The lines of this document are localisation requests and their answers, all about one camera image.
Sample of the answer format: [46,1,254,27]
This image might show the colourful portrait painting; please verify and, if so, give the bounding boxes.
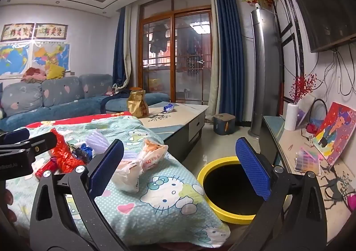
[311,102,356,167]

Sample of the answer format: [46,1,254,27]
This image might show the red berry branches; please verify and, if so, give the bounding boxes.
[289,73,318,105]

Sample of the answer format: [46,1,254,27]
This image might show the framed calligraphy picture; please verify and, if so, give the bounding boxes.
[0,24,35,42]
[35,24,68,39]

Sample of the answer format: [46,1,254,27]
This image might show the blue curtain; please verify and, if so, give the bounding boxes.
[213,0,243,129]
[113,8,127,89]

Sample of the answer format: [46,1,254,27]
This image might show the long television stand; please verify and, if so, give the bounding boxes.
[259,115,356,243]

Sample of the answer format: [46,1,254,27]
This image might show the pink red cushion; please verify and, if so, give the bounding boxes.
[22,67,46,83]

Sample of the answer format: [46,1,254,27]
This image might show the country map poster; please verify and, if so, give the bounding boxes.
[32,42,70,72]

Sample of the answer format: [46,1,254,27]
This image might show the white ribbed vase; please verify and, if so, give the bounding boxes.
[284,103,299,131]

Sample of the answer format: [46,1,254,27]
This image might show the silver tower air conditioner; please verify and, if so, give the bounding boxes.
[249,8,281,139]

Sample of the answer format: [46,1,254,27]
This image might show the wooden glass sliding door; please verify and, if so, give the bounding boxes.
[138,0,213,104]

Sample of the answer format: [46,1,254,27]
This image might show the tangle of wall cables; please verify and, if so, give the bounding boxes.
[303,45,356,98]

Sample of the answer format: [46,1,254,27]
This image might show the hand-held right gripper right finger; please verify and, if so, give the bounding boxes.
[230,137,328,251]

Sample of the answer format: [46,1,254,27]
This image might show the yellow round trash bin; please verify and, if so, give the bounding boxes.
[197,157,290,225]

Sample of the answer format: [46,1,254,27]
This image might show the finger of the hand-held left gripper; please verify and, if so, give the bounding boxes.
[0,128,30,145]
[0,132,58,164]

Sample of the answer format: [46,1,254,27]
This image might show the black ring hoop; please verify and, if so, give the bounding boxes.
[309,99,329,126]

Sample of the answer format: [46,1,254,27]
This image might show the small blue wrapper scrap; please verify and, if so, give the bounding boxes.
[73,142,94,163]

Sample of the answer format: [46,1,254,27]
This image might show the blue storage stool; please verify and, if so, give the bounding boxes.
[213,113,236,136]

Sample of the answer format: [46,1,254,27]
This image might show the blue patterned sofa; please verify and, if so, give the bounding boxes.
[0,74,170,132]

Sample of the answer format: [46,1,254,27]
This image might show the beige curtain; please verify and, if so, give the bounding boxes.
[122,6,133,87]
[208,0,223,114]

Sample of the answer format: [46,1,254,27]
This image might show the white plastic bag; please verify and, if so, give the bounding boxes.
[113,138,169,193]

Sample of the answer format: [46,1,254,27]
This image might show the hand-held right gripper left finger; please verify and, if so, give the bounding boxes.
[29,139,129,251]

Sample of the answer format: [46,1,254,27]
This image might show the gold snack bag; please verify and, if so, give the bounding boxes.
[127,87,149,118]

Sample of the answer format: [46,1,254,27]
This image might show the red printed quilt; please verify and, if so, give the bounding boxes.
[26,112,134,130]

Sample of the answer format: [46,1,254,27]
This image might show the cartoon cat printed blanket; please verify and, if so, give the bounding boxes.
[6,116,231,247]

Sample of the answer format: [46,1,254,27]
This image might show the grey coffee table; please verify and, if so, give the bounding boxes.
[136,102,210,158]

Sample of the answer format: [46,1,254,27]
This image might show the white vase red berries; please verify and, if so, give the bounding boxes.
[295,95,316,129]

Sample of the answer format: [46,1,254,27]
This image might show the red candy tube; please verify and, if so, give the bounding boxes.
[35,158,60,179]

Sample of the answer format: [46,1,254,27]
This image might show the pastel colour palette box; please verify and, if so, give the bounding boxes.
[294,148,324,174]

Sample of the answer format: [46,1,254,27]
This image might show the red wrapper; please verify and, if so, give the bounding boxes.
[50,128,85,174]

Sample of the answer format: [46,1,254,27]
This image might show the hanging dark garment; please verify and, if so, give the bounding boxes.
[150,24,170,54]

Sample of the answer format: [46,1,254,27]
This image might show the world map poster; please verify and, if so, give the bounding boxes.
[0,42,31,78]

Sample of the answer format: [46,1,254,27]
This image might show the yellow cushion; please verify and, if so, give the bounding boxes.
[46,63,66,80]

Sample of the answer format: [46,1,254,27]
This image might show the wall-mounted television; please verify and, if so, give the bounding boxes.
[284,0,356,53]

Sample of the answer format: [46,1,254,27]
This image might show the person's left hand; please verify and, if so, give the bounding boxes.
[0,187,18,224]

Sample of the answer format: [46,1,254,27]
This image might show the purple foam net sleeve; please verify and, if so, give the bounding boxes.
[83,131,140,164]

